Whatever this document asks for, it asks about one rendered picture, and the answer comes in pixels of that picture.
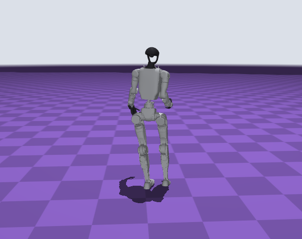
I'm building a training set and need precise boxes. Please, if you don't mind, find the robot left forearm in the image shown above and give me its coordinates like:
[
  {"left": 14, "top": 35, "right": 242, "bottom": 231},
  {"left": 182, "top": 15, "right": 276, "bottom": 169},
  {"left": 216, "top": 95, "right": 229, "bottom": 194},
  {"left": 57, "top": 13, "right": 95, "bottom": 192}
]
[{"left": 128, "top": 88, "right": 136, "bottom": 107}]

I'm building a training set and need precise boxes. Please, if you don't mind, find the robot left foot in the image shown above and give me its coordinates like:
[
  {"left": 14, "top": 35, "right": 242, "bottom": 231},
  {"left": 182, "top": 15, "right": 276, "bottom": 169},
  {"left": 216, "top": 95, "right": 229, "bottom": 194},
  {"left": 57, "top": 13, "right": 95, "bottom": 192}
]
[{"left": 144, "top": 179, "right": 154, "bottom": 189}]

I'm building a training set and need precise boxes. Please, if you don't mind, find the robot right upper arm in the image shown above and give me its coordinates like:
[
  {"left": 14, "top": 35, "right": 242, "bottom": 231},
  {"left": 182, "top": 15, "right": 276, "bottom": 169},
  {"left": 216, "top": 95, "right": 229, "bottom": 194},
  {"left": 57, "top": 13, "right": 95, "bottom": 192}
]
[{"left": 158, "top": 70, "right": 170, "bottom": 99}]

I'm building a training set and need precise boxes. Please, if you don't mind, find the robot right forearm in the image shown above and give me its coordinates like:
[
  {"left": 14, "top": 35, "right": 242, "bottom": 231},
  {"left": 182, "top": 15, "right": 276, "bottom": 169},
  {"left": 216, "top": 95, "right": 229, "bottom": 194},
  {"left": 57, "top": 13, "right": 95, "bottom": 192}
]
[{"left": 162, "top": 92, "right": 173, "bottom": 107}]

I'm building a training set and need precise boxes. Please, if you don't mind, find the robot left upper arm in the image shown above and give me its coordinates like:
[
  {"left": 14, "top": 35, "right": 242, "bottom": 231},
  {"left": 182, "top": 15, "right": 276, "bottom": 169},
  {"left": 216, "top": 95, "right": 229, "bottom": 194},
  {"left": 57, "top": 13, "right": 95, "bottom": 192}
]
[{"left": 131, "top": 69, "right": 140, "bottom": 94}]

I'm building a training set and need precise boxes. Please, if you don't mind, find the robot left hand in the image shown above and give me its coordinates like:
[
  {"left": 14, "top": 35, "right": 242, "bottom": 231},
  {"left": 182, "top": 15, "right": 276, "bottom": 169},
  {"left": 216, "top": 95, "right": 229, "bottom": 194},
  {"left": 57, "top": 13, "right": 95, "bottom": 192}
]
[{"left": 128, "top": 105, "right": 139, "bottom": 115}]

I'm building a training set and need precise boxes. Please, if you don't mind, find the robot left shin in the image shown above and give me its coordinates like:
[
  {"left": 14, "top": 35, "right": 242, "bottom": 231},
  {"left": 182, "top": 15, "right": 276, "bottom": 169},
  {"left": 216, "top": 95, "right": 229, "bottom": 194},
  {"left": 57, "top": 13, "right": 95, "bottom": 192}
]
[{"left": 138, "top": 147, "right": 150, "bottom": 182}]

